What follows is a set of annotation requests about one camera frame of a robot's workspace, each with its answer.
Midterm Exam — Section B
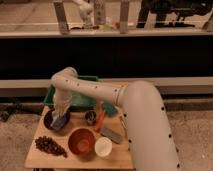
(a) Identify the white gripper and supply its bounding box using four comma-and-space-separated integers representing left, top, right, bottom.
53, 98, 71, 116

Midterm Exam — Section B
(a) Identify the purple bowl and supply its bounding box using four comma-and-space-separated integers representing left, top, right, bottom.
43, 109, 70, 131

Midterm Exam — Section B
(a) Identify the blue grey towel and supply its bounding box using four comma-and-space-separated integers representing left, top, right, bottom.
50, 114, 66, 130

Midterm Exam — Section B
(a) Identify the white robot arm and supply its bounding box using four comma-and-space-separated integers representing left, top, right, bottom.
51, 67, 181, 171

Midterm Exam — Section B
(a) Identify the orange bowl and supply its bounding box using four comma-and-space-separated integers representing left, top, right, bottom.
68, 128, 95, 158

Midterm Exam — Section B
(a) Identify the green plastic bin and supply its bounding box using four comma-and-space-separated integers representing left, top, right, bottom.
43, 75, 100, 112

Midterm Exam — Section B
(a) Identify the small metal cup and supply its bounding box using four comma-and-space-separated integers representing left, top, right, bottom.
85, 110, 96, 125

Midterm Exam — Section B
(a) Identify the wooden cutting board table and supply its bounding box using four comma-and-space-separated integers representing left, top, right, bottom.
25, 106, 133, 170

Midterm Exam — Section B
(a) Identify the orange carrot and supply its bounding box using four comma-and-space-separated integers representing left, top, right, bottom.
94, 110, 106, 132

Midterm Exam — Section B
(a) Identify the bunch of dark grapes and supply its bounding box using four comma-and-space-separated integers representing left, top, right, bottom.
35, 136, 68, 158

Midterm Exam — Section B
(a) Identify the teal cloth piece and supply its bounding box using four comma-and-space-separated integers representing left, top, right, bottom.
101, 102, 118, 117

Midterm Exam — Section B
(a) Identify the white cup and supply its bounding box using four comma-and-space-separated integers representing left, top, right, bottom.
95, 137, 112, 157

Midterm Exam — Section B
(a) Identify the grey sponge block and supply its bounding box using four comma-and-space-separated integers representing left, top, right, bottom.
100, 126, 122, 144

